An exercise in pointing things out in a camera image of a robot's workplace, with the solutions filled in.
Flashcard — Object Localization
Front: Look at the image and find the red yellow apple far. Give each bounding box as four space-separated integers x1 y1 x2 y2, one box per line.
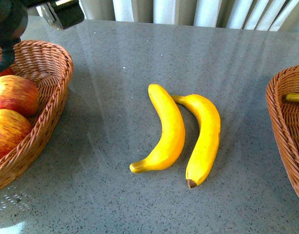
0 59 15 77

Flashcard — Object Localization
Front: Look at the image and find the right brown wicker basket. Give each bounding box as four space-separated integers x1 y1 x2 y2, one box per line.
266 65 299 198

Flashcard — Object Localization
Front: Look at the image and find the yellow banana curved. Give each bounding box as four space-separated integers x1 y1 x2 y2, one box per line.
129 84 186 174

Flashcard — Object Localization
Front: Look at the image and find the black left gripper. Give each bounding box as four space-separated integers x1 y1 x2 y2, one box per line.
27 0 84 30

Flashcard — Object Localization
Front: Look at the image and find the grey white curtain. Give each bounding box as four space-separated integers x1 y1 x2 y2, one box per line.
80 0 299 33

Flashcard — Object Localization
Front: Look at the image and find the red yellow apple near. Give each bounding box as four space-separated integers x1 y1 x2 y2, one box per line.
0 109 33 159

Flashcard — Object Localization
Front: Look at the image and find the yellow banana with brown tip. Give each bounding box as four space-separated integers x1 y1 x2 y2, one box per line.
172 94 221 189

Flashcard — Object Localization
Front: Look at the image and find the left brown wicker basket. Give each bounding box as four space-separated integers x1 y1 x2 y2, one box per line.
0 39 74 189

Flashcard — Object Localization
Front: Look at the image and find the large red yellow apple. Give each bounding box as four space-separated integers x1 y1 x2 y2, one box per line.
0 75 39 117

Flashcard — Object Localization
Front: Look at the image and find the brown wicker basket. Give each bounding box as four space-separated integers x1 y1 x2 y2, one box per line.
266 65 299 198
0 39 74 189

